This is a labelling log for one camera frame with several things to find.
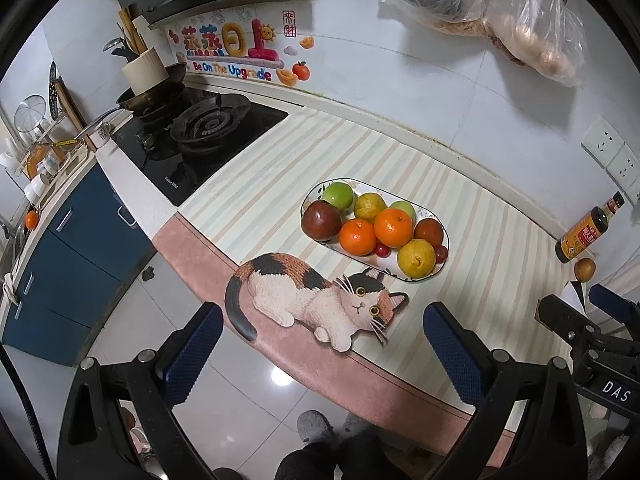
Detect white mug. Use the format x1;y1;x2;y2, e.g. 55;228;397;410
89;122;113;150

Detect dish rack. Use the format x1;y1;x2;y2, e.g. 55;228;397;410
0;95;96;181

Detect striped table mat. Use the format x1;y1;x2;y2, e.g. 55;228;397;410
151;106;640;461

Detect yellow orange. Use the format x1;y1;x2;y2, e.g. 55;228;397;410
353;192;387;222

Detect wooden cutting board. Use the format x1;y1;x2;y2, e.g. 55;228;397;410
55;82;88;131

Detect green apple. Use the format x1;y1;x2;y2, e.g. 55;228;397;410
321;182;355;211
389;200;417;223

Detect orange tangerine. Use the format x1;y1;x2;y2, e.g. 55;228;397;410
374;207;415;248
338;218;377;256

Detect colourful wall sticker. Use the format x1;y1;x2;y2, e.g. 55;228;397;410
167;9;316;83

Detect white cord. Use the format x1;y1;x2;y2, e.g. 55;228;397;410
2;272;21;306

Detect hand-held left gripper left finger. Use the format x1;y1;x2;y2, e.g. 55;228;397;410
56;302;225;480

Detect dark wok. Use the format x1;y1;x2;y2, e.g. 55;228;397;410
75;62;188;141

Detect black gas stove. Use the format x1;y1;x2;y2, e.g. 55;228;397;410
111;90;290;207

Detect floral oval plate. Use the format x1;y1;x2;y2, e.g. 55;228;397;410
300;178;449;283

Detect blue cabinet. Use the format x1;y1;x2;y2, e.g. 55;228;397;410
0;162;157;367

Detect black cable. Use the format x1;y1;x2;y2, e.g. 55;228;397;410
0;345;46;461

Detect white wall socket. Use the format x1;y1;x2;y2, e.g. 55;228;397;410
606;142;640;192
581;114;626;170

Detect plastic bag with pale contents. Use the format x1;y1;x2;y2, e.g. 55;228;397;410
482;0;588;88

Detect cat-shaped mat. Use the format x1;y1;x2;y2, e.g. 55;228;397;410
225;253;410;353

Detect wooden spatula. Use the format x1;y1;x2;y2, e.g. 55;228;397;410
117;7;151;56

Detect grey slipper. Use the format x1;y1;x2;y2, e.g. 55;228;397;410
341;412;376;436
297;410;335;443

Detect yellow lemon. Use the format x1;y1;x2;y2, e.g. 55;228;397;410
397;238;436;277

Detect dark sauce bottle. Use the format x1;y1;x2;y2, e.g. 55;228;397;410
555;191;626;264

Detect person's dark pants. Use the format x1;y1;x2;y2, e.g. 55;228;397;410
212;432;411;480

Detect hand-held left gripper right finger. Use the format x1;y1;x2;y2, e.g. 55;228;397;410
422;302;588;480

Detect beige ribbed utensil holder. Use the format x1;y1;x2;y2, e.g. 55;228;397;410
121;47;170;92

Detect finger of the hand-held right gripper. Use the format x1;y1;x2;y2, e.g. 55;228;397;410
537;295;599;343
589;284;640;323

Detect metal strainer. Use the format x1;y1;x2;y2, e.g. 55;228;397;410
14;96;48;133

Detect dark red apple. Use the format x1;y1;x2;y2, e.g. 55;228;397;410
301;200;343;241
414;219;445;249

